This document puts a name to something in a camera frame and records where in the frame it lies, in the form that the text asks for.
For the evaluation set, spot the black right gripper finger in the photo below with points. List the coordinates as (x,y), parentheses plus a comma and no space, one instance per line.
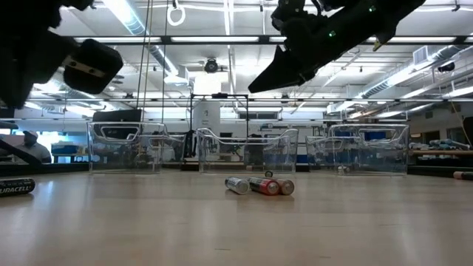
(281,74)

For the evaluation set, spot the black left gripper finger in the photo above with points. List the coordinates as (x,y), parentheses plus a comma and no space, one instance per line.
(94,66)

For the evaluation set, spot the black copper-top AA battery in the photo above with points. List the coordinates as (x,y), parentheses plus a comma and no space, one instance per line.
(16,187)
(269,173)
(286,187)

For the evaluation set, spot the silver AA battery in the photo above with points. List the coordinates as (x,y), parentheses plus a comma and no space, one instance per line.
(238,185)
(343,170)

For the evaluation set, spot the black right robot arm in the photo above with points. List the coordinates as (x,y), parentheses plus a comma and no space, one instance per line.
(369,18)

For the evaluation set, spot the black monitor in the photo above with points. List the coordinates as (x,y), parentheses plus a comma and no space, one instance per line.
(116,115)

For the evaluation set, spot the black rectangular stand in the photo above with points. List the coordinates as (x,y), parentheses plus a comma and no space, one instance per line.
(220,95)

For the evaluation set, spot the yellow hook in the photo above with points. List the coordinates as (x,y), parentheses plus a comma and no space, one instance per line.
(377,46)

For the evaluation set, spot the person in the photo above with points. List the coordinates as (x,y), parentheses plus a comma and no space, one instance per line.
(35,151)

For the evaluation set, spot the white pillar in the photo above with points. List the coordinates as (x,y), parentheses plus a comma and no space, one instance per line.
(207,118)

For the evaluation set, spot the clear plastic bin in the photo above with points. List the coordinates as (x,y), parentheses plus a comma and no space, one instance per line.
(148,162)
(388,162)
(221,162)

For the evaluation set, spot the grey-blue rolls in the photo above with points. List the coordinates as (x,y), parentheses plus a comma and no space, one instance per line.
(449,143)

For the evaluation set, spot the wooden workbench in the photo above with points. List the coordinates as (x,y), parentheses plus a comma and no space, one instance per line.
(443,152)

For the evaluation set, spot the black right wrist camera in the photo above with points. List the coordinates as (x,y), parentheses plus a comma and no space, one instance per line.
(292,18)

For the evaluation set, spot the black overhead frame beam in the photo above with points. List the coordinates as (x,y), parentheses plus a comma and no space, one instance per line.
(264,39)

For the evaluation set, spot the silver ceiling duct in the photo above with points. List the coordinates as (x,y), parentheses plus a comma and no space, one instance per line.
(129,22)
(388,81)

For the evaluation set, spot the black overhead camera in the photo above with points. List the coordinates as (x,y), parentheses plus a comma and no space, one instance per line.
(211,65)

